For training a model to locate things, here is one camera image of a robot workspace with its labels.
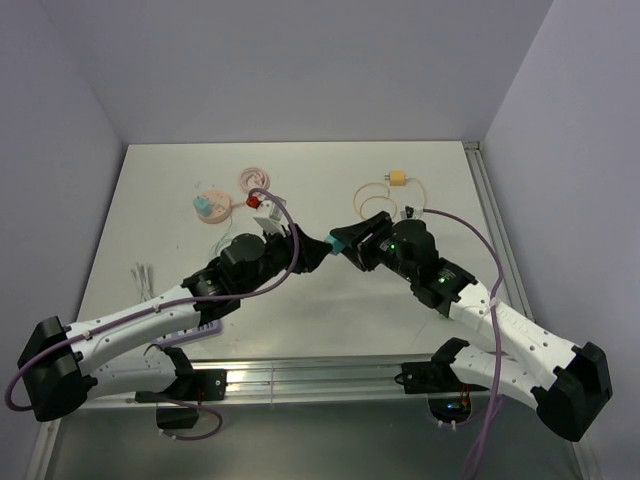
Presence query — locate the aluminium side rail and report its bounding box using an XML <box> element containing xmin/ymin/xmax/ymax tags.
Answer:
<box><xmin>462</xmin><ymin>142</ymin><xmax>522</xmax><ymax>308</ymax></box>

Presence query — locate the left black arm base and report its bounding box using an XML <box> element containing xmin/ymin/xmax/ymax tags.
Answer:
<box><xmin>134</xmin><ymin>369</ymin><xmax>227</xmax><ymax>442</ymax></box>

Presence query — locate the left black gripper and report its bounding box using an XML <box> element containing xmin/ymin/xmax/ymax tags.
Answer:
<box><xmin>238</xmin><ymin>221</ymin><xmax>332</xmax><ymax>297</ymax></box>

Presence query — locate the yellow charger cable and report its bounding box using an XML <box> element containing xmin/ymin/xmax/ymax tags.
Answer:
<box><xmin>353</xmin><ymin>178</ymin><xmax>429</xmax><ymax>224</ymax></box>

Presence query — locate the aluminium front rail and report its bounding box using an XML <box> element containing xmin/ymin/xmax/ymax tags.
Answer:
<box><xmin>47</xmin><ymin>355</ymin><xmax>574</xmax><ymax>411</ymax></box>

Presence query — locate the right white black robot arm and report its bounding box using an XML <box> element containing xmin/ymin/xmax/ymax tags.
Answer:
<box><xmin>329</xmin><ymin>212</ymin><xmax>613</xmax><ymax>442</ymax></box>

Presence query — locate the teal charger plug with cable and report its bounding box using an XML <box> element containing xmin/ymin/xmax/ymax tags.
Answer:
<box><xmin>193</xmin><ymin>195</ymin><xmax>212</xmax><ymax>217</ymax></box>

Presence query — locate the blue adapter plug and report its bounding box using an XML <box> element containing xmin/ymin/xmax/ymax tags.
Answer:
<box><xmin>325</xmin><ymin>235</ymin><xmax>345</xmax><ymax>256</ymax></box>

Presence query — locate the round pink power strip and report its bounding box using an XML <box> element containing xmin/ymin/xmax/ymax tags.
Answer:
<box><xmin>193</xmin><ymin>189</ymin><xmax>233</xmax><ymax>224</ymax></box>

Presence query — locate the yellow charger plug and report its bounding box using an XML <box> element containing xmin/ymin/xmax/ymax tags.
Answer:
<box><xmin>384</xmin><ymin>170</ymin><xmax>408</xmax><ymax>187</ymax></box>

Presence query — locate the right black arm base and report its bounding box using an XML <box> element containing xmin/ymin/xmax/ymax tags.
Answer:
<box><xmin>394</xmin><ymin>361</ymin><xmax>486</xmax><ymax>423</ymax></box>

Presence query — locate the purple power strip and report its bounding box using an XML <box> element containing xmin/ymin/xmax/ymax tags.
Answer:
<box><xmin>154</xmin><ymin>320</ymin><xmax>222</xmax><ymax>348</ymax></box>

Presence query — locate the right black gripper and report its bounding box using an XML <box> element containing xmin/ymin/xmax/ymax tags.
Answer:
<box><xmin>330</xmin><ymin>210</ymin><xmax>417</xmax><ymax>282</ymax></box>

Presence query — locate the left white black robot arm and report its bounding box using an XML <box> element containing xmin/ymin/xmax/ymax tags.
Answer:
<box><xmin>13</xmin><ymin>226</ymin><xmax>332</xmax><ymax>422</ymax></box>

